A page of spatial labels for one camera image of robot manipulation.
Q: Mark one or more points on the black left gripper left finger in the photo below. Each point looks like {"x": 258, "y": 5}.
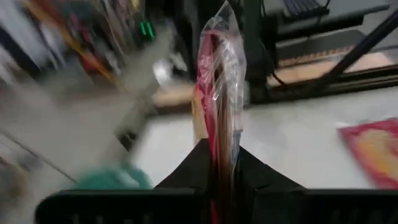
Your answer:
{"x": 192, "y": 174}

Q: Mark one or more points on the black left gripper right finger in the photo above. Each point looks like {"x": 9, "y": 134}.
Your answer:
{"x": 258, "y": 177}

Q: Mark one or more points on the red popcorn bag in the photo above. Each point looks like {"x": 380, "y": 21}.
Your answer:
{"x": 222, "y": 77}
{"x": 373, "y": 149}

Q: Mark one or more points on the teal plastic basket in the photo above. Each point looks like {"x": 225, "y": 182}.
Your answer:
{"x": 115, "y": 180}

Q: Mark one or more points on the light wooden table board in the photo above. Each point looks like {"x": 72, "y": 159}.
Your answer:
{"x": 367, "y": 63}

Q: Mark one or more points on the black computer keyboard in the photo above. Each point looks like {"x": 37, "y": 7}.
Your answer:
{"x": 303, "y": 6}

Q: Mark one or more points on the dark grey desk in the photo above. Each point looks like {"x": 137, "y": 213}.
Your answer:
{"x": 348, "y": 15}

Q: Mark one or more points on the black metal table frame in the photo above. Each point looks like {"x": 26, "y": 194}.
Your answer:
{"x": 342, "y": 82}

